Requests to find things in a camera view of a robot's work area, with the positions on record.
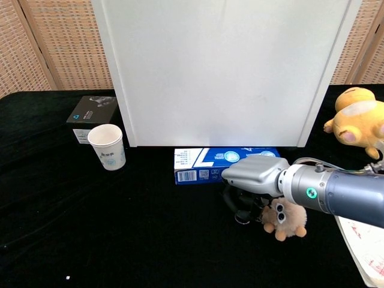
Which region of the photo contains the yellow plush toy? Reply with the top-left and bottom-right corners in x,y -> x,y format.
323,86 -> 384,160

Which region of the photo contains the blue toothpaste box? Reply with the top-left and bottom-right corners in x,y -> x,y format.
173,146 -> 281,186

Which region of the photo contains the wicker screen panel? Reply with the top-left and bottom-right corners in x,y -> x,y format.
328,0 -> 384,87
0,0 -> 115,100

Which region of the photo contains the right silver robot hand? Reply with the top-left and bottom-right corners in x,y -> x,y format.
221,154 -> 291,224

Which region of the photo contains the white paper cup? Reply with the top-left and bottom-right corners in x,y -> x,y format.
87,123 -> 127,172

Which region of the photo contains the sketch pad with red drawings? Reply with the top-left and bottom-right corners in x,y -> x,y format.
335,214 -> 384,288

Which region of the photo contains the white cabinet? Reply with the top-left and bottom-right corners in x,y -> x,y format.
91,0 -> 363,149

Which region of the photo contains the small brown keyring toy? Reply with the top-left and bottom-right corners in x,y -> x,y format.
235,197 -> 308,242

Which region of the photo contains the black product box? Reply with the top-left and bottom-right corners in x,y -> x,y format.
66,95 -> 118,145

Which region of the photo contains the black tablecloth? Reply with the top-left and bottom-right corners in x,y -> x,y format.
0,84 -> 384,288

